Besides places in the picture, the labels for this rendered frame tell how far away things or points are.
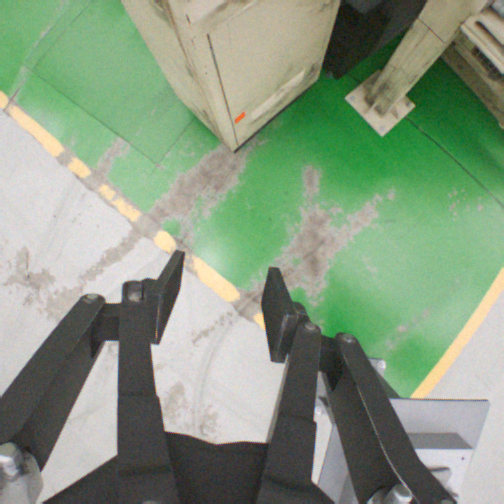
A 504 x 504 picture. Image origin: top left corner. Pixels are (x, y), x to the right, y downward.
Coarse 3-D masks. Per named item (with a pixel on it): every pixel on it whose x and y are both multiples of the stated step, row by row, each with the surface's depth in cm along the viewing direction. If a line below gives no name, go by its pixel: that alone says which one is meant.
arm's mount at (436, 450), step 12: (456, 432) 73; (420, 444) 68; (432, 444) 68; (444, 444) 68; (456, 444) 67; (468, 444) 67; (420, 456) 66; (432, 456) 65; (444, 456) 65; (456, 456) 65; (468, 456) 64; (432, 468) 65; (456, 468) 64; (348, 480) 73; (456, 480) 64; (348, 492) 71; (456, 492) 63
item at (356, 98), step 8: (376, 72) 136; (368, 80) 137; (360, 88) 137; (352, 96) 135; (360, 96) 137; (352, 104) 137; (360, 104) 137; (368, 104) 136; (400, 104) 136; (408, 104) 135; (360, 112) 137; (376, 112) 136; (400, 112) 136; (368, 120) 137; (376, 120) 137; (384, 120) 137; (392, 120) 136; (376, 128) 137; (384, 128) 135
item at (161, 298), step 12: (180, 252) 20; (168, 264) 18; (180, 264) 19; (168, 276) 16; (180, 276) 20; (156, 288) 14; (168, 288) 15; (180, 288) 21; (156, 300) 14; (168, 300) 16; (156, 312) 14; (168, 312) 17; (156, 324) 14; (156, 336) 15
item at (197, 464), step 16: (176, 448) 7; (192, 448) 7; (208, 448) 7; (224, 448) 7; (240, 448) 7; (256, 448) 8; (112, 464) 6; (176, 464) 7; (192, 464) 7; (208, 464) 7; (224, 464) 7; (240, 464) 7; (256, 464) 7; (80, 480) 5; (96, 480) 6; (112, 480) 6; (176, 480) 6; (192, 480) 6; (208, 480) 6; (224, 480) 6; (240, 480) 6; (256, 480) 7; (64, 496) 5; (80, 496) 5; (96, 496) 5; (112, 496) 5; (192, 496) 6; (208, 496) 6; (224, 496) 6; (240, 496) 6; (320, 496) 6
